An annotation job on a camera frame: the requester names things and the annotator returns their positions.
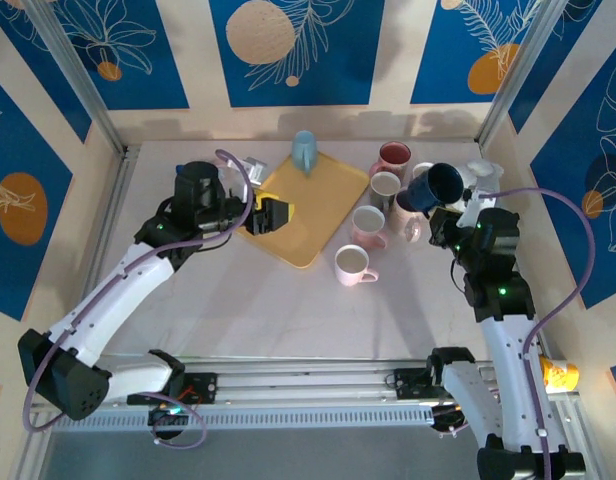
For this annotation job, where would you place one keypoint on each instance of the navy blue mug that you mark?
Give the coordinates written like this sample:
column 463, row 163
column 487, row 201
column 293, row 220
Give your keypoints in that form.
column 438, row 185

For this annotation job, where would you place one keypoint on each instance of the grey mug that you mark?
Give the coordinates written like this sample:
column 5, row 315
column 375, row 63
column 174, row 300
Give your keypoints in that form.
column 385, row 187

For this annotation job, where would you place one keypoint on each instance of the pink patterned mug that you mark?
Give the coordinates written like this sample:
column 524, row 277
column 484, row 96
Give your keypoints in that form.
column 394, row 157

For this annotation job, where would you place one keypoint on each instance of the light pink mug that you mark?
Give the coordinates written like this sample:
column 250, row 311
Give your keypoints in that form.
column 353, row 262

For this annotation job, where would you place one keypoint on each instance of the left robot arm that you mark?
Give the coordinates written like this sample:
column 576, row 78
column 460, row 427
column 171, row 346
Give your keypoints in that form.
column 113, row 290

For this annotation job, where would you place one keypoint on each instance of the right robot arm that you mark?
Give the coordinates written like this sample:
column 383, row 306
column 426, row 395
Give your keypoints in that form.
column 508, row 380

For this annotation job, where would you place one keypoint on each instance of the light blue mug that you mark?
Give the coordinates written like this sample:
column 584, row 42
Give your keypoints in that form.
column 304, row 150

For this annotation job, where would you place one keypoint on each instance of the yellow tray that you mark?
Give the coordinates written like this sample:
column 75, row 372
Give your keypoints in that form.
column 313, row 220

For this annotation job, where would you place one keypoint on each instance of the grey white plush toy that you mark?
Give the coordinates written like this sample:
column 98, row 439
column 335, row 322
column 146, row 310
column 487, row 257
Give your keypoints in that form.
column 485, row 170

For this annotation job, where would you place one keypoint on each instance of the orange pill bottle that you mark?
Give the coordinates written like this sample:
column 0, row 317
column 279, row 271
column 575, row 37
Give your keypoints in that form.
column 560, row 375

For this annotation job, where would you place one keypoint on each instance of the aluminium side rail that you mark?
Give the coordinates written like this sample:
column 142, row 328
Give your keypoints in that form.
column 115, row 200

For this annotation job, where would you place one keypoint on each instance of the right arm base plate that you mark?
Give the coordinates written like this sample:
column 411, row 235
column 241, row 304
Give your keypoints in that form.
column 408, row 382

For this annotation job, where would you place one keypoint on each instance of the aluminium frame post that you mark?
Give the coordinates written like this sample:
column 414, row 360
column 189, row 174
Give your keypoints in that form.
column 73, row 65
column 518, row 65

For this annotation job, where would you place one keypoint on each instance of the aluminium mounting rail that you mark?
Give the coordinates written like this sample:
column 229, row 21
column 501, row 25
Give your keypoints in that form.
column 298, row 380

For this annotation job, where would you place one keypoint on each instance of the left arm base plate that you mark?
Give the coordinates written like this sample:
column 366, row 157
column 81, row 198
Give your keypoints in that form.
column 203, row 387

